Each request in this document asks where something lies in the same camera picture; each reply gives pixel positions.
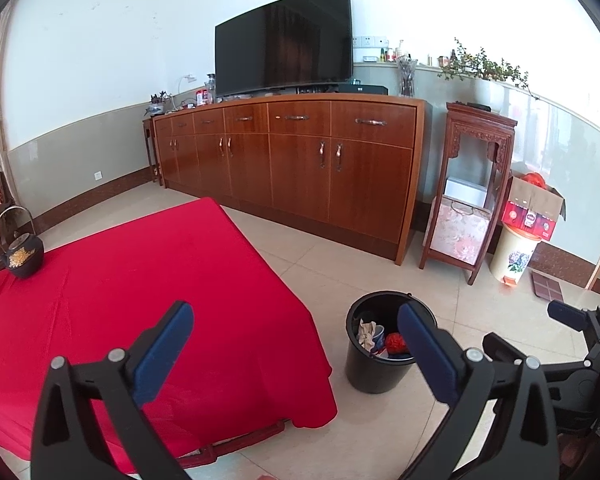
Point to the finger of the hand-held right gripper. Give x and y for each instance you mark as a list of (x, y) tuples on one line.
[(567, 312), (502, 347)]

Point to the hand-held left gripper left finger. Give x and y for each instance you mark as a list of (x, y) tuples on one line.
[(162, 355)]

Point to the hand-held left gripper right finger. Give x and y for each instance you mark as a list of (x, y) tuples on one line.
[(427, 355)]

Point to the red mesh bag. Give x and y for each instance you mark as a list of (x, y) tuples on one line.
[(396, 345)]

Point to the blue plastic cup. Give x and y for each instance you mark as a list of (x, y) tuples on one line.
[(379, 340)]

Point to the black plastic bucket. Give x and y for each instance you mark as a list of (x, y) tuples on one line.
[(375, 377)]

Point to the beige paper wrapper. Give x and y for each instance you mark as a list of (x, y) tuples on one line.
[(366, 335)]

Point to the person's right hand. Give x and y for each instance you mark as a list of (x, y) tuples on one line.
[(577, 455)]

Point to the brown bathroom scale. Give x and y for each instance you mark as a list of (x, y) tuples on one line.
[(547, 286)]

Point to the white floral pedal bin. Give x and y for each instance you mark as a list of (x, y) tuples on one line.
[(515, 257)]

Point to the red tablecloth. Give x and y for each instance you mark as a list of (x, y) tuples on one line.
[(130, 285)]

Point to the open cardboard box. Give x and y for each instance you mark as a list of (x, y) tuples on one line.
[(530, 215)]

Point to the floral fabric basket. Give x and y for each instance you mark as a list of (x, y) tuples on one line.
[(460, 232)]

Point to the red item in cardboard box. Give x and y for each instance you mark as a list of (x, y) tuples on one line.
[(535, 181)]

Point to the white storage box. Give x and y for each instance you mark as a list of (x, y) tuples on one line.
[(465, 192)]

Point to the black cast iron teapot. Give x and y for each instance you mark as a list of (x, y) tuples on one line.
[(25, 260)]

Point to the carved wooden stand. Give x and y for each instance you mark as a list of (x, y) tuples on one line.
[(480, 127)]

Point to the small wooden side table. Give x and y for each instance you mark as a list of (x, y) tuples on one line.
[(150, 145)]

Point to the white plant pot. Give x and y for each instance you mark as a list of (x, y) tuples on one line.
[(505, 97)]

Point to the wooden sideboard cabinet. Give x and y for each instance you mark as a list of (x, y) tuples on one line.
[(290, 160)]

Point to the small potted succulent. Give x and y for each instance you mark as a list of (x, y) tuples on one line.
[(158, 105)]

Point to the green leafy plant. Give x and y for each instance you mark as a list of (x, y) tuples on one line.
[(480, 67)]

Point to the white jar red label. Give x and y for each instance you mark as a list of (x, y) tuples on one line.
[(201, 97)]

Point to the clear glass bottle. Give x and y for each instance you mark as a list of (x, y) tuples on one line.
[(210, 89)]

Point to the black set-top box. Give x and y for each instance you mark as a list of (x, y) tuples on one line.
[(362, 89)]

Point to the clear glass vase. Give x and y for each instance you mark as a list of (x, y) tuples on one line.
[(406, 77)]

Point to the row of small bottles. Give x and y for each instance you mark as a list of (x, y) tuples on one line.
[(415, 55)]

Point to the black flat television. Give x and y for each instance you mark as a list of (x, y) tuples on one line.
[(285, 42)]

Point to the row of wall sockets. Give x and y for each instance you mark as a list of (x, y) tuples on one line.
[(370, 42)]

